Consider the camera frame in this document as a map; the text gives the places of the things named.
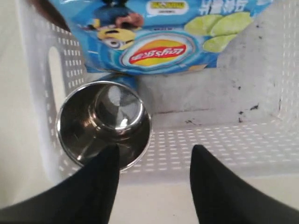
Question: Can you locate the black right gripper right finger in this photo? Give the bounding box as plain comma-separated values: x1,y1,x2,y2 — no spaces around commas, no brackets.
190,145,299,224

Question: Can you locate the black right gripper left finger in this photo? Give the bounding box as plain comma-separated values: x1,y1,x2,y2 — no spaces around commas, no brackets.
0,145,120,224

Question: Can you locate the blue chips bag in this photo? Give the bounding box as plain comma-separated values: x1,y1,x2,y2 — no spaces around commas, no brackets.
51,0,271,75

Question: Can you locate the white perforated plastic basket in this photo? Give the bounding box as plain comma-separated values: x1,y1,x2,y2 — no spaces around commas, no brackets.
16,0,299,184

